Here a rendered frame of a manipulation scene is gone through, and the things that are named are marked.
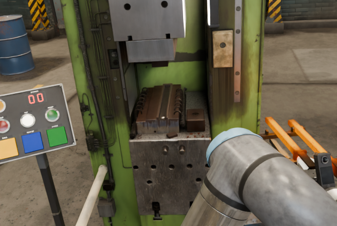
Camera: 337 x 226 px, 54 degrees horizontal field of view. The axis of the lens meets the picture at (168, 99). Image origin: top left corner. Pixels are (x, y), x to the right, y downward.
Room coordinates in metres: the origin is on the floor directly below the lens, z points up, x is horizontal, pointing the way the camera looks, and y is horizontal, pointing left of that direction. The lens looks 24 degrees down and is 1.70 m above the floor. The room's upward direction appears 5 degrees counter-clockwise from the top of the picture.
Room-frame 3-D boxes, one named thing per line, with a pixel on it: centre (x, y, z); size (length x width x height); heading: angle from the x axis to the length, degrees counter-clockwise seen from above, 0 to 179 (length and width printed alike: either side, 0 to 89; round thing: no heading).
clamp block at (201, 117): (1.41, -0.12, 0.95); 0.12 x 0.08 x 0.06; 175
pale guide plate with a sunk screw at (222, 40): (1.47, -0.27, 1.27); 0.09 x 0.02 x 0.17; 85
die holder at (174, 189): (1.58, -0.01, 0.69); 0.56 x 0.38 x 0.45; 175
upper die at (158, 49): (1.58, 0.04, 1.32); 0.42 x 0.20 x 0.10; 175
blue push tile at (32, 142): (1.22, 0.58, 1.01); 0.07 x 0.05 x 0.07; 110
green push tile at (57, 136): (1.25, 0.49, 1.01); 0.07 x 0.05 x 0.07; 110
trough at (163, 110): (1.57, 0.02, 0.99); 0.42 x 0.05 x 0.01; 175
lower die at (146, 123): (1.58, 0.04, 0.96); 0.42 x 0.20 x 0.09; 175
